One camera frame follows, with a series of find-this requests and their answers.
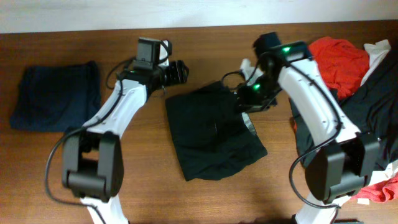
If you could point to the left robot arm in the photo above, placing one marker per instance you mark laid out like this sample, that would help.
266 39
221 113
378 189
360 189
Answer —
93 166

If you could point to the folded navy blue garment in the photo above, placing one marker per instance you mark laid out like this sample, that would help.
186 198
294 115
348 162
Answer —
57 99

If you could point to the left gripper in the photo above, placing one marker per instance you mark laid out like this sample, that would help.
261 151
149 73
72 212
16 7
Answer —
179 72

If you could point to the black garment with white letters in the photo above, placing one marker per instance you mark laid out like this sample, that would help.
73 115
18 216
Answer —
373 108

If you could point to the red and white garment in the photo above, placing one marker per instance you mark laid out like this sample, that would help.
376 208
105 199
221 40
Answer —
382 188

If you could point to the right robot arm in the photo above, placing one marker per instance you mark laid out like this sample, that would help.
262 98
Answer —
343 157

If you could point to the black shorts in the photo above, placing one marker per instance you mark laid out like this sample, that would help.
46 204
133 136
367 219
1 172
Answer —
211 138

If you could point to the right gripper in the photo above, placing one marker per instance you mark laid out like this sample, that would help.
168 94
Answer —
254 104

